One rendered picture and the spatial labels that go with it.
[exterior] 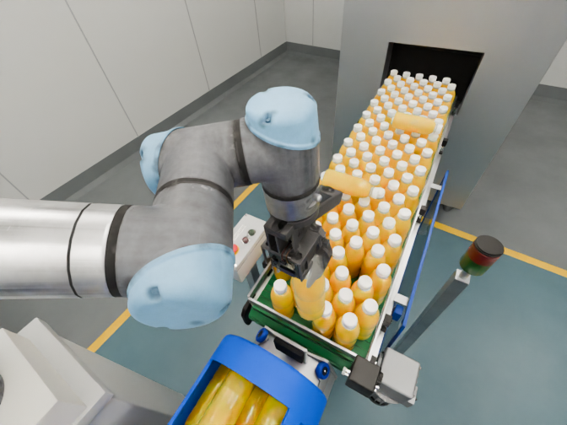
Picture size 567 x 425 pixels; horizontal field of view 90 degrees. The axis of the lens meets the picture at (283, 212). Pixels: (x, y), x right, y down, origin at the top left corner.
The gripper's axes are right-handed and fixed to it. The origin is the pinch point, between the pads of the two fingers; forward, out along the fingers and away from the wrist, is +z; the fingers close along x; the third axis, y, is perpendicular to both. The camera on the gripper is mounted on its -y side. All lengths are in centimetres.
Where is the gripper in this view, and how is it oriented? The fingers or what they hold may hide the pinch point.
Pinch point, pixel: (307, 266)
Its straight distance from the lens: 57.0
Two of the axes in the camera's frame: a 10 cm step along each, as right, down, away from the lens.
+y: -5.3, 6.7, -5.2
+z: 1.1, 6.6, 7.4
